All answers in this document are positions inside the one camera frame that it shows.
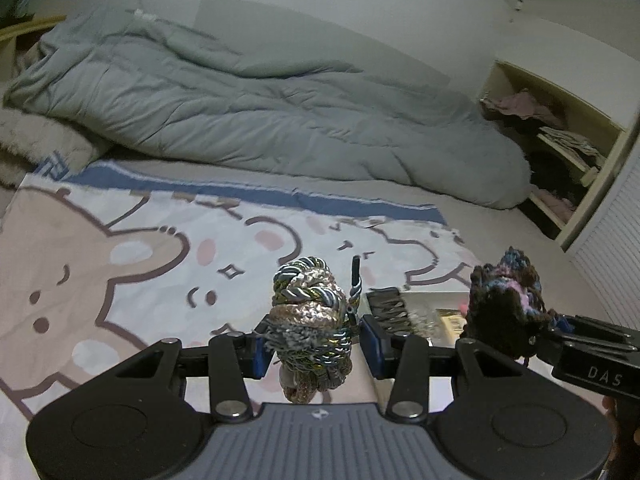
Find white louvered door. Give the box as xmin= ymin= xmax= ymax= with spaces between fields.
xmin=569 ymin=149 xmax=640 ymax=332

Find grey duvet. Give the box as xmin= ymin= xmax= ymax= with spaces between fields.
xmin=2 ymin=7 xmax=532 ymax=211

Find dark crocheted scrunchie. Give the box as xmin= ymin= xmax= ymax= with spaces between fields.
xmin=460 ymin=246 xmax=567 ymax=361

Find fluffy beige blanket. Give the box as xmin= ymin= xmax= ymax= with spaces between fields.
xmin=0 ymin=107 xmax=114 ymax=189

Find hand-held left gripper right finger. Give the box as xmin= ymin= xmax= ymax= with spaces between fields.
xmin=361 ymin=315 xmax=531 ymax=420

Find folded pink cloth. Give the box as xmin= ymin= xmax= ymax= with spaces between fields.
xmin=534 ymin=187 xmax=577 ymax=222

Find wooden side shelf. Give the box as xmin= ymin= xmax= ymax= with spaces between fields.
xmin=0 ymin=15 xmax=69 ymax=77

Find slim black hair clip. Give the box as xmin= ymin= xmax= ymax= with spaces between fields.
xmin=348 ymin=255 xmax=364 ymax=332

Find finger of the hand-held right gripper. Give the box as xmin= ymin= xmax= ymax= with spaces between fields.
xmin=562 ymin=315 xmax=640 ymax=346
xmin=532 ymin=332 xmax=636 ymax=361

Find folded beige clothes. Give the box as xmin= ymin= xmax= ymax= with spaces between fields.
xmin=539 ymin=127 xmax=607 ymax=169

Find braided metallic scrunchie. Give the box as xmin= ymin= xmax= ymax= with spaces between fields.
xmin=267 ymin=256 xmax=354 ymax=405

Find bear printed blanket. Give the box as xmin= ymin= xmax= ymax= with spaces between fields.
xmin=0 ymin=159 xmax=501 ymax=480

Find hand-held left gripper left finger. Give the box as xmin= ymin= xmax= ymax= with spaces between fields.
xmin=107 ymin=332 xmax=271 ymax=421

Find person's right hand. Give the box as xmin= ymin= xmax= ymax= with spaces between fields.
xmin=601 ymin=394 xmax=640 ymax=467

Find clear bag of hair pins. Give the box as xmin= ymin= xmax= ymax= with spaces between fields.
xmin=410 ymin=305 xmax=469 ymax=342

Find pink crumpled clothes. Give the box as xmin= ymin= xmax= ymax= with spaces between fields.
xmin=481 ymin=90 xmax=567 ymax=124

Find cream shelf cabinet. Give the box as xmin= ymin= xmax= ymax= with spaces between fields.
xmin=479 ymin=57 xmax=640 ymax=252

